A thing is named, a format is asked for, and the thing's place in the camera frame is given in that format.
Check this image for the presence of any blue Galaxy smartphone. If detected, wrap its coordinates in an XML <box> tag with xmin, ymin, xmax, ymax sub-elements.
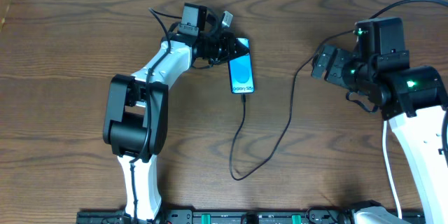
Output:
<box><xmin>227</xmin><ymin>53</ymin><xmax>255</xmax><ymax>95</ymax></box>

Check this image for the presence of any black charging cable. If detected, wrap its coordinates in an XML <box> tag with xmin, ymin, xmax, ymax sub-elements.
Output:
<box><xmin>229</xmin><ymin>29</ymin><xmax>356</xmax><ymax>182</ymax></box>

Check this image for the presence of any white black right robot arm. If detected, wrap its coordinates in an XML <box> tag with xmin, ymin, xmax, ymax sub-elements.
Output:
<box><xmin>311</xmin><ymin>17</ymin><xmax>447</xmax><ymax>223</ymax></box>

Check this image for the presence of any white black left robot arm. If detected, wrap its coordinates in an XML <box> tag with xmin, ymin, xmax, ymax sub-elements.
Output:
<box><xmin>103</xmin><ymin>3</ymin><xmax>249</xmax><ymax>223</ymax></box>

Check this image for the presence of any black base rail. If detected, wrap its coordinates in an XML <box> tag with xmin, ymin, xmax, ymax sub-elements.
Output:
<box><xmin>75</xmin><ymin>209</ymin><xmax>354</xmax><ymax>224</ymax></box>

